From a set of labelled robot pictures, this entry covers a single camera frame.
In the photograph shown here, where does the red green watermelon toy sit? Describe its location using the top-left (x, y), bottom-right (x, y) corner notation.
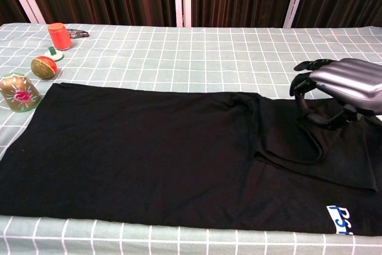
top-left (30, 56), bottom-right (58, 81)

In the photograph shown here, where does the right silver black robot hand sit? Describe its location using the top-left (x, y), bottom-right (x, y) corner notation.
top-left (289, 57), bottom-right (382, 132)

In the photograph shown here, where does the green checked tablecloth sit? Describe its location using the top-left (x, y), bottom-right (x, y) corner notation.
top-left (0, 22), bottom-right (382, 255)

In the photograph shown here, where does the black T-shirt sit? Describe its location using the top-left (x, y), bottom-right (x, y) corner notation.
top-left (0, 82), bottom-right (382, 236)

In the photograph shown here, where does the dark patterned flat piece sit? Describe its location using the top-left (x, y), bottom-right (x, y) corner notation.
top-left (66, 27), bottom-right (90, 40)

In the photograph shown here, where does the orange plastic cup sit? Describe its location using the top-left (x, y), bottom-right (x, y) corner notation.
top-left (47, 23), bottom-right (73, 51)

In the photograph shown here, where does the green round lid toy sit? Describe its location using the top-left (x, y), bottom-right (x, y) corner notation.
top-left (44, 46), bottom-right (64, 62)

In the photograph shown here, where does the green patterned ball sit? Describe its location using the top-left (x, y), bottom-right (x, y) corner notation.
top-left (0, 72), bottom-right (42, 113)

